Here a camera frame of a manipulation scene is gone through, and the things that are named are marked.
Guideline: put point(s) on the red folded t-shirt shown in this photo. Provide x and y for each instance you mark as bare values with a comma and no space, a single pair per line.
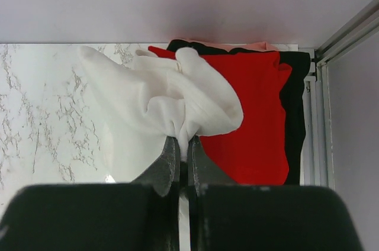
255,152

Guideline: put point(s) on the white Coca-Cola t-shirt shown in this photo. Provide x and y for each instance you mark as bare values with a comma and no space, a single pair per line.
154,98

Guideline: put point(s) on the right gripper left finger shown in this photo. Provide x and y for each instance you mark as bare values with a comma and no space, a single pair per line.
140,215

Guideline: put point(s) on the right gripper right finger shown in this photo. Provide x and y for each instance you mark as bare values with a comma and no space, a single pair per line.
226,216

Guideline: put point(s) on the right aluminium frame post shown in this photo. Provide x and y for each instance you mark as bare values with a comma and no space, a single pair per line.
355,31

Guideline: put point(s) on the black folded t-shirt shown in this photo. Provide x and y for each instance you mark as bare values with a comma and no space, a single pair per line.
291,97

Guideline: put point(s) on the pink folded t-shirt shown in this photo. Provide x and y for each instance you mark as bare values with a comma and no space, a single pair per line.
261,46

